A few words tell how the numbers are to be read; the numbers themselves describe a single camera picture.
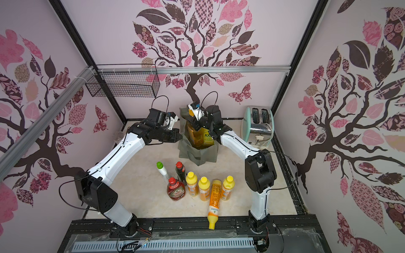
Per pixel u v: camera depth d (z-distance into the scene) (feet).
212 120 2.21
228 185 2.21
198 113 2.29
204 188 2.20
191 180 2.25
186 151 2.57
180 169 2.52
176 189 2.42
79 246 2.28
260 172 1.64
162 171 2.54
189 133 2.81
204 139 3.20
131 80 3.11
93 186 1.35
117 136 3.08
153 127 1.97
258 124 3.12
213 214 2.43
